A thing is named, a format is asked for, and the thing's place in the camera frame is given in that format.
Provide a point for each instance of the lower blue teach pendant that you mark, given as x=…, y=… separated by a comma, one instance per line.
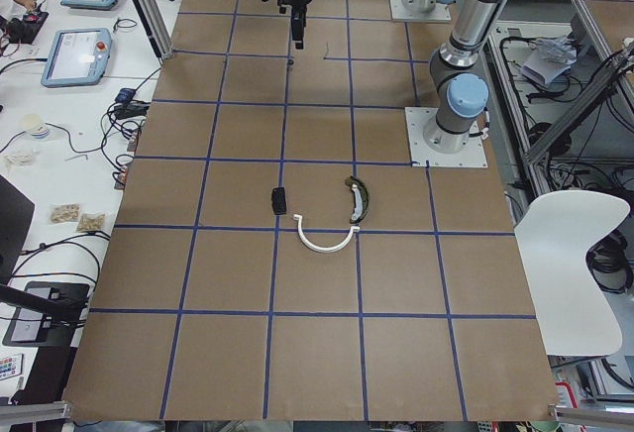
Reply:
x=77, y=58

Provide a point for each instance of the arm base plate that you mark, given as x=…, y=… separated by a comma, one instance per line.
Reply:
x=427, y=11
x=430, y=146

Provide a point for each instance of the aluminium frame post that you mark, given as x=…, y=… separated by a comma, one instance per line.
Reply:
x=155, y=28

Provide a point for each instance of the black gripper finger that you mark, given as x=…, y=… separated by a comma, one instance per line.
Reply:
x=298, y=24

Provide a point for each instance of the white curved plastic bracket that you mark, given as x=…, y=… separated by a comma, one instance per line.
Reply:
x=324, y=242

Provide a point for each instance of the black flat plastic plate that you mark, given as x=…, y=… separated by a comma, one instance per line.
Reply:
x=278, y=201

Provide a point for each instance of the black camera stand base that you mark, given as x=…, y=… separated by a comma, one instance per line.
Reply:
x=46, y=313

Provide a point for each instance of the brown paper table cover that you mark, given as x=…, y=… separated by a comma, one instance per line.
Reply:
x=209, y=307

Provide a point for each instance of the white plastic chair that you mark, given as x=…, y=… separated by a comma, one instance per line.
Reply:
x=554, y=237

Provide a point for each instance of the bag of small parts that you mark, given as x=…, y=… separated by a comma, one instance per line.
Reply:
x=65, y=213

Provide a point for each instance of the curved metal brake shoe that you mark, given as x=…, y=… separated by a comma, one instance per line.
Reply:
x=361, y=197

